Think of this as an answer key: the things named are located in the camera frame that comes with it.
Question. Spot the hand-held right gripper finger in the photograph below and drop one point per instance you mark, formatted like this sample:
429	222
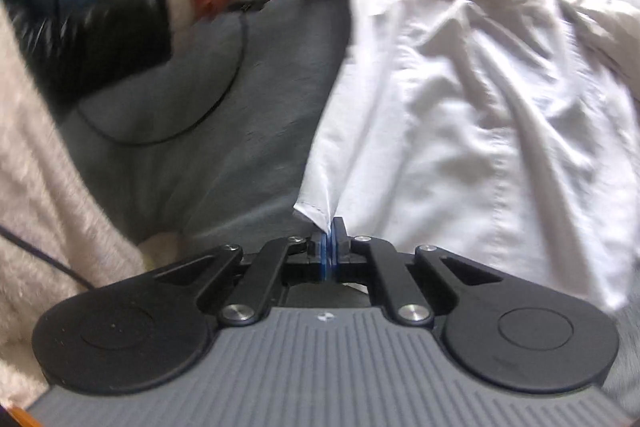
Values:
325	254
335	254

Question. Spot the white button shirt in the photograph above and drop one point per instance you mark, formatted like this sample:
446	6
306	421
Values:
450	107

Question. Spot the grey bed blanket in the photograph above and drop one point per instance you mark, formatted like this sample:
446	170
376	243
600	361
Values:
200	107

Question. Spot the fluffy white coat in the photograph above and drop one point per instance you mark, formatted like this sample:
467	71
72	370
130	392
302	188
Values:
40	182

